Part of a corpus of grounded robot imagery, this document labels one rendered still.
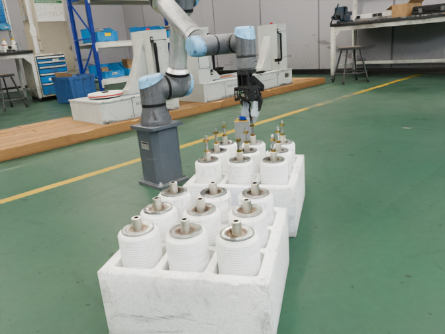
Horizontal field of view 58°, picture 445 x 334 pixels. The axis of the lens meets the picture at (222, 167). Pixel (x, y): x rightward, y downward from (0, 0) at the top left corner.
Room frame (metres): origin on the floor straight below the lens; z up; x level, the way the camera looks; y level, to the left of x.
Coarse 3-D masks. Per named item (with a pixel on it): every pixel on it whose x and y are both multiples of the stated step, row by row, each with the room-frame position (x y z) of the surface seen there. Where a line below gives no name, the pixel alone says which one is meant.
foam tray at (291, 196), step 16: (304, 160) 1.57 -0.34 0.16; (224, 176) 1.41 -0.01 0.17; (256, 176) 1.37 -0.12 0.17; (288, 176) 1.34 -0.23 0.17; (304, 176) 1.56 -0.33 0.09; (192, 192) 1.31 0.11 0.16; (240, 192) 1.26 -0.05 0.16; (272, 192) 1.23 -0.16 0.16; (288, 192) 1.22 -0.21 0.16; (304, 192) 1.54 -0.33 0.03; (288, 208) 1.22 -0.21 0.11; (288, 224) 1.22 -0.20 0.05
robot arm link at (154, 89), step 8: (144, 80) 1.86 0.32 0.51; (152, 80) 1.86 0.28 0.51; (160, 80) 1.89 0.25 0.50; (168, 80) 1.92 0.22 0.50; (144, 88) 1.86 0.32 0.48; (152, 88) 1.86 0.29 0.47; (160, 88) 1.88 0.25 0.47; (168, 88) 1.90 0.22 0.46; (144, 96) 1.86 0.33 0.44; (152, 96) 1.86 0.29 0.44; (160, 96) 1.87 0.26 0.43; (168, 96) 1.91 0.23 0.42; (144, 104) 1.87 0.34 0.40; (152, 104) 1.86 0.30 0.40
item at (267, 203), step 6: (270, 192) 1.01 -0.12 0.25; (240, 198) 0.99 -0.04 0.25; (258, 198) 0.97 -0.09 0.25; (264, 198) 0.97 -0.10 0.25; (270, 198) 0.98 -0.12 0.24; (240, 204) 0.99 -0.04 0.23; (258, 204) 0.97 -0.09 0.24; (264, 204) 0.97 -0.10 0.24; (270, 204) 0.98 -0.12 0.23; (270, 210) 0.98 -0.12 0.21; (270, 216) 0.98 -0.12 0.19; (270, 222) 0.98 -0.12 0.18
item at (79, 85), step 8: (56, 80) 5.71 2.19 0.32; (64, 80) 5.56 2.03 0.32; (72, 80) 5.51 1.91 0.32; (80, 80) 5.58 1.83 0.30; (88, 80) 5.68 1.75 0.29; (56, 88) 5.74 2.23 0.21; (64, 88) 5.60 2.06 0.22; (72, 88) 5.49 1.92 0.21; (80, 88) 5.58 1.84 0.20; (88, 88) 5.67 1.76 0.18; (56, 96) 5.78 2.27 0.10; (64, 96) 5.63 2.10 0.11; (72, 96) 5.49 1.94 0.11; (80, 96) 5.57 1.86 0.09
